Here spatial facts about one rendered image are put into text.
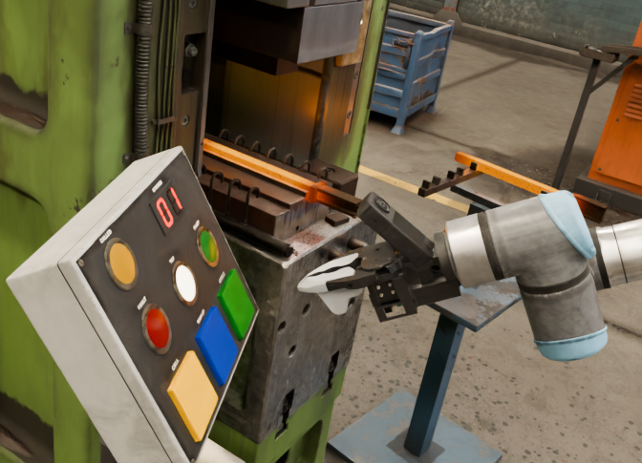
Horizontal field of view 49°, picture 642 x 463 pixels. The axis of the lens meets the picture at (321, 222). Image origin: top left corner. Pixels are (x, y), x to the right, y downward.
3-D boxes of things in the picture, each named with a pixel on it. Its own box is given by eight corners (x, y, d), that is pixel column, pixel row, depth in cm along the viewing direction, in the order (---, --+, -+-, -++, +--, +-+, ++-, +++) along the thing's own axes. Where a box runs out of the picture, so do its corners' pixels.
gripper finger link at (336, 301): (307, 327, 96) (371, 311, 93) (290, 291, 94) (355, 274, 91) (310, 315, 99) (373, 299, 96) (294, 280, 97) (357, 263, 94)
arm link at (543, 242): (604, 274, 84) (584, 199, 81) (501, 299, 88) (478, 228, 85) (589, 242, 93) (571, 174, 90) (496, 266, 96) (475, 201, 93)
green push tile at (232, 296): (255, 311, 104) (235, 268, 101) (244, 339, 97) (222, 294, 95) (245, 313, 104) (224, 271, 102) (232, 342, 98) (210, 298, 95)
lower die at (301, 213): (327, 216, 151) (333, 179, 147) (271, 246, 135) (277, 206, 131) (181, 154, 169) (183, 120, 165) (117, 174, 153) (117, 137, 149)
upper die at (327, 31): (355, 52, 135) (365, 1, 131) (296, 64, 119) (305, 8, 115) (191, 3, 153) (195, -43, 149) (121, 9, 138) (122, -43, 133)
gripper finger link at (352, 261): (310, 315, 99) (373, 299, 96) (294, 280, 97) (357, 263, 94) (313, 304, 101) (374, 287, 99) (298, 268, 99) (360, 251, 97)
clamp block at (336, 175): (355, 199, 160) (360, 174, 158) (335, 211, 154) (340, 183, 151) (311, 182, 166) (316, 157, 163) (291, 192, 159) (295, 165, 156)
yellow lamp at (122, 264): (147, 279, 77) (149, 244, 75) (115, 295, 74) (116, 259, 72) (127, 267, 79) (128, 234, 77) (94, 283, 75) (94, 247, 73)
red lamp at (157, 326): (181, 341, 80) (182, 309, 78) (150, 360, 77) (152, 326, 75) (160, 329, 82) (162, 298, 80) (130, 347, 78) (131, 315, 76)
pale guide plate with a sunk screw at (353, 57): (361, 62, 165) (374, -13, 157) (341, 67, 157) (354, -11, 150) (353, 59, 166) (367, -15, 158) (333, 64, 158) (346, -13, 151)
